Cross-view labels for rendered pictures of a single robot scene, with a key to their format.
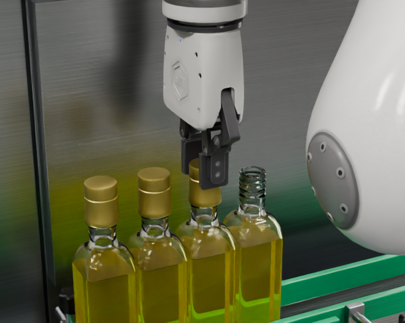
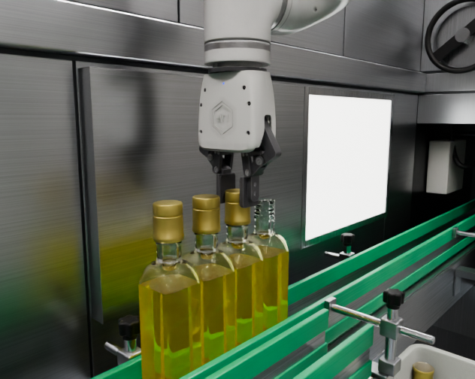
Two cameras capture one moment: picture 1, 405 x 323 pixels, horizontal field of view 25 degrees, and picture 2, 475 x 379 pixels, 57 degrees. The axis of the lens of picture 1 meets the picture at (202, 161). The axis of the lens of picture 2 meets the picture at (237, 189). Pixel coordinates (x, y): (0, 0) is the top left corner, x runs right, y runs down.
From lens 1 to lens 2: 0.52 m
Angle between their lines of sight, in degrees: 25
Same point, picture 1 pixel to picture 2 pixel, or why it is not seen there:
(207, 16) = (252, 56)
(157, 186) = (213, 204)
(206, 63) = (254, 92)
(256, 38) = not seen: hidden behind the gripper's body
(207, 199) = (244, 218)
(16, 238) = (65, 284)
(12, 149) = (63, 201)
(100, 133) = (138, 185)
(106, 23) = (142, 93)
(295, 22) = not seen: hidden behind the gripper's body
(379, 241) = not seen: outside the picture
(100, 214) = (172, 229)
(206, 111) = (255, 132)
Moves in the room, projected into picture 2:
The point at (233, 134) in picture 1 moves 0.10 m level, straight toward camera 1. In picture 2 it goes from (276, 150) to (319, 157)
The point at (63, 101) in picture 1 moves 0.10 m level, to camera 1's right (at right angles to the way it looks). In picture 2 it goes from (110, 155) to (184, 153)
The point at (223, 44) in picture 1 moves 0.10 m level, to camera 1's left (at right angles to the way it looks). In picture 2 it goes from (264, 79) to (183, 76)
